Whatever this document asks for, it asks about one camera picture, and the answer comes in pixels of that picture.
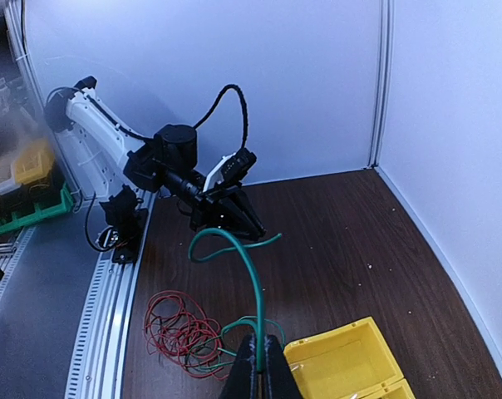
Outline left aluminium frame post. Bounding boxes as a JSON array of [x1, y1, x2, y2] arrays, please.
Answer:
[[367, 0, 396, 169]]

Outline green storage bin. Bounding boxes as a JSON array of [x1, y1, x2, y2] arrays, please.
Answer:
[[0, 184, 75, 236]]

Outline front aluminium rail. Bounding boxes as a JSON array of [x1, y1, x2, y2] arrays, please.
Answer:
[[63, 190, 159, 399]]

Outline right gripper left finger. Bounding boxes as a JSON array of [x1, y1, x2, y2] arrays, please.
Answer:
[[219, 334, 258, 399]]

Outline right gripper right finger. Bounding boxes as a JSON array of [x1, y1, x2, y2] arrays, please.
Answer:
[[262, 334, 303, 399]]

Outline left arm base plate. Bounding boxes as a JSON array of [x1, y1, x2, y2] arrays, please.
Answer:
[[98, 185, 149, 264]]

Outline left black camera cable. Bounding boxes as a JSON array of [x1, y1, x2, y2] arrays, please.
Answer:
[[121, 83, 252, 157]]

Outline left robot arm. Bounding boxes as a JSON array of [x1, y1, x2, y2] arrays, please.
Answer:
[[44, 76, 266, 241]]

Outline yellow storage bins outside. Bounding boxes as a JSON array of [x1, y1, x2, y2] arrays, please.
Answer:
[[0, 139, 55, 195]]

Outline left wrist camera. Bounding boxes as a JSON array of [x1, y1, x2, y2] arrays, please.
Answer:
[[203, 148, 257, 193]]

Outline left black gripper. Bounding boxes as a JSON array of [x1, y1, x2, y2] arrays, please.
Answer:
[[188, 185, 266, 241]]

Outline red cable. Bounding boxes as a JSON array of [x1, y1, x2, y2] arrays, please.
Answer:
[[143, 290, 231, 380]]

